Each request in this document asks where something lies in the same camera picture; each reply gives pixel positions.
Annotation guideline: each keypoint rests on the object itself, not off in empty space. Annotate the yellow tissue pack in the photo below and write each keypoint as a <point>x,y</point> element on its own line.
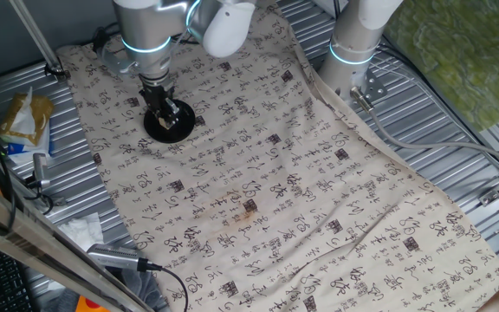
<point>37,117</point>

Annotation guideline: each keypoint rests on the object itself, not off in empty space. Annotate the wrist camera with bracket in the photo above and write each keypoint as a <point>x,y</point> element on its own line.
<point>117,63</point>

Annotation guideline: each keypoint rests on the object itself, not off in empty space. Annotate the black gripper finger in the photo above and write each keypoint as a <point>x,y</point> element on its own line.
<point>173,110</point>
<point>161,117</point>

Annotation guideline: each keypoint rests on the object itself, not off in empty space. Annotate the aluminium frame beam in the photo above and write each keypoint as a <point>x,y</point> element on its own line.
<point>37,242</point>

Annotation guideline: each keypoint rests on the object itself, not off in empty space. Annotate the black round dish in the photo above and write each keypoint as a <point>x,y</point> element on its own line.
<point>154,134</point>

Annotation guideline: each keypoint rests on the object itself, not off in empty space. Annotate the aluminium pole with clamp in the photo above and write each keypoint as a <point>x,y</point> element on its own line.
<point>33,30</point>

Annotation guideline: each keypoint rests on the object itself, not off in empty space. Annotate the orange emergency stop box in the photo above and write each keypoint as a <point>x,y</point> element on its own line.
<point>89,305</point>

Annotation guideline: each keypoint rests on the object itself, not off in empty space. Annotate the crumpled white tissue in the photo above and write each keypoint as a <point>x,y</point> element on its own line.
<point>80,232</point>

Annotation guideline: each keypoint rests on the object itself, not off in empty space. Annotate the silver depth camera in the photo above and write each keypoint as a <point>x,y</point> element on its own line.
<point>115,258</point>

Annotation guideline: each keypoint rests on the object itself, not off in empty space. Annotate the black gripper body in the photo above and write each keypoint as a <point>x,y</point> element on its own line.
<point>156,93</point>

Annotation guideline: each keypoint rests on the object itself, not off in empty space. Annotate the beige calligraphy print cloth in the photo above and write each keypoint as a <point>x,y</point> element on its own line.
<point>275,173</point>

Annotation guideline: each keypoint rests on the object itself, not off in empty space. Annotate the silver camera on black mount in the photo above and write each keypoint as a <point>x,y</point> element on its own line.
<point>40,167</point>

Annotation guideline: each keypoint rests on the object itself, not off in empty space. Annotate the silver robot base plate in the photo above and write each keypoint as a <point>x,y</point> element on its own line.
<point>375,89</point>

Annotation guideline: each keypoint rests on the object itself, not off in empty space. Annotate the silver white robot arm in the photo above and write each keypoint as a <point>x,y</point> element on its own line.
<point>145,60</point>

